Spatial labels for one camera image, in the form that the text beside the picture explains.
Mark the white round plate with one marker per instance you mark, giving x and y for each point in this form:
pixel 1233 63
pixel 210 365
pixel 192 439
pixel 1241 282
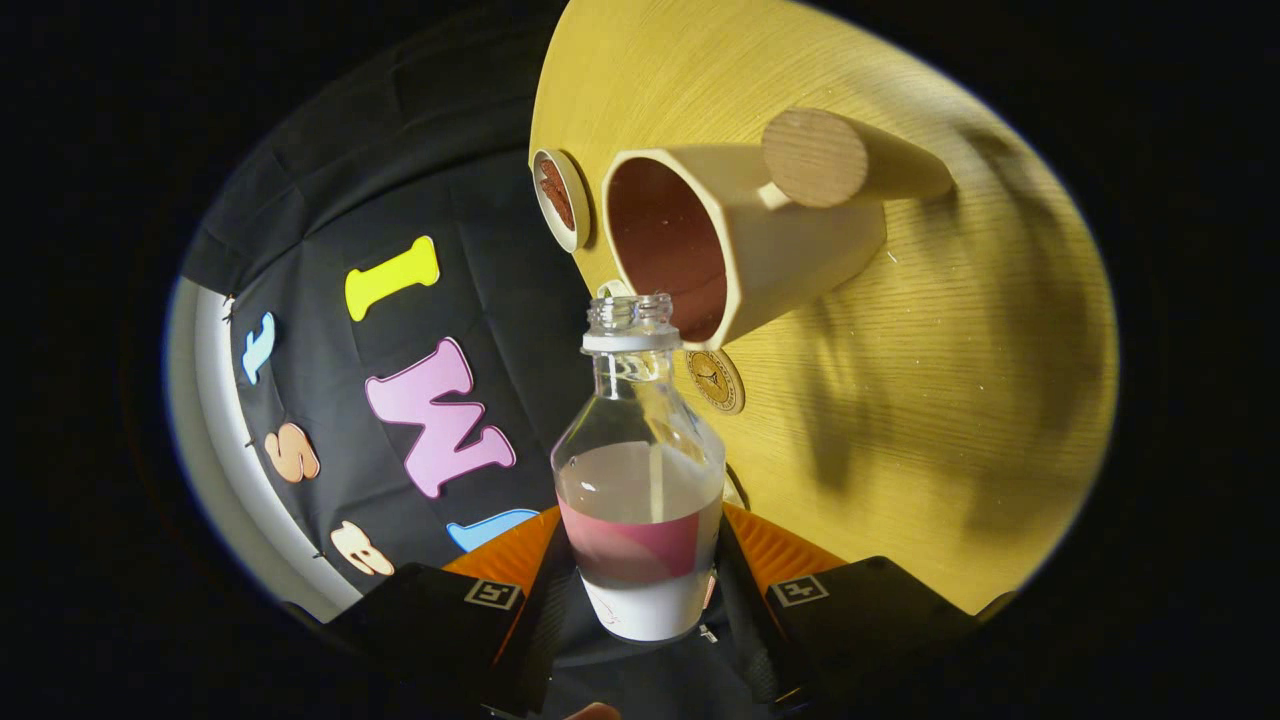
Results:
pixel 580 205

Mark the wooden table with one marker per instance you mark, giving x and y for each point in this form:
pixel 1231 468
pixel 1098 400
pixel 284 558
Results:
pixel 950 400

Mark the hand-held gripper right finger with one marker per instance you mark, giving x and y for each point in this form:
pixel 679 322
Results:
pixel 860 620

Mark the round wooden coaster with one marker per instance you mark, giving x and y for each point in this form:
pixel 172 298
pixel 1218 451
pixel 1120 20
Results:
pixel 716 380

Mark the black backdrop cloth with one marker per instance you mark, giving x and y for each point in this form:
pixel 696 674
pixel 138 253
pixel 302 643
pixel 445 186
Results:
pixel 330 230

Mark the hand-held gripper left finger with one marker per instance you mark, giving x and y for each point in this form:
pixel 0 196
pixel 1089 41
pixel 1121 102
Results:
pixel 430 620

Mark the clear juice bottle pink label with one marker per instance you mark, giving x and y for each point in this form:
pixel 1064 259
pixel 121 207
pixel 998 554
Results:
pixel 640 480

